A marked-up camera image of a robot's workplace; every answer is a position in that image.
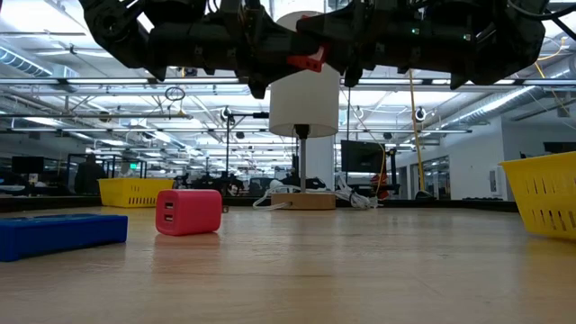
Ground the round wooden lamp base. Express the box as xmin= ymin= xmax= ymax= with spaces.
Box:
xmin=270 ymin=192 xmax=338 ymax=212

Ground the pink dual-USB charger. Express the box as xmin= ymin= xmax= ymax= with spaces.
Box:
xmin=155 ymin=188 xmax=224 ymax=238

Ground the slim red charger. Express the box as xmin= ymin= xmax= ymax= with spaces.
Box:
xmin=285 ymin=41 xmax=330 ymax=74

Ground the person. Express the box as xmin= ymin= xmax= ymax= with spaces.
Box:
xmin=73 ymin=153 xmax=108 ymax=196

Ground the white cylindrical lamp shade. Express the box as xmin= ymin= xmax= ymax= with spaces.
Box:
xmin=268 ymin=11 xmax=341 ymax=140

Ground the yellow cable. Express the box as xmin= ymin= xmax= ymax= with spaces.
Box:
xmin=407 ymin=67 xmax=427 ymax=195

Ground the black tripod stand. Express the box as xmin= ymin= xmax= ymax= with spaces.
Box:
xmin=219 ymin=106 xmax=271 ymax=182

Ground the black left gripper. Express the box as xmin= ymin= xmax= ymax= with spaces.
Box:
xmin=232 ymin=0 xmax=324 ymax=101

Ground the black aluminium table frame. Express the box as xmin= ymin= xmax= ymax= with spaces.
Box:
xmin=0 ymin=195 xmax=523 ymax=214

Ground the blue rectangular box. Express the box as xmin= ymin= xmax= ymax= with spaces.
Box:
xmin=0 ymin=213 xmax=130 ymax=264

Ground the white lamp cable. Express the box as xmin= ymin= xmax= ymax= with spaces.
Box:
xmin=251 ymin=175 xmax=380 ymax=212

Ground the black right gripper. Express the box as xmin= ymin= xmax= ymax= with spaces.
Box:
xmin=295 ymin=0 xmax=409 ymax=89

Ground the yellow plastic basket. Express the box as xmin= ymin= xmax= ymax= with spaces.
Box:
xmin=498 ymin=150 xmax=576 ymax=241
xmin=97 ymin=177 xmax=176 ymax=209

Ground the metal lamp pole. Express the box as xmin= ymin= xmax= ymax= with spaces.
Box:
xmin=293 ymin=124 xmax=312 ymax=194

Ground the black monitor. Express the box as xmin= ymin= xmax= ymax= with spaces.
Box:
xmin=339 ymin=139 xmax=386 ymax=175

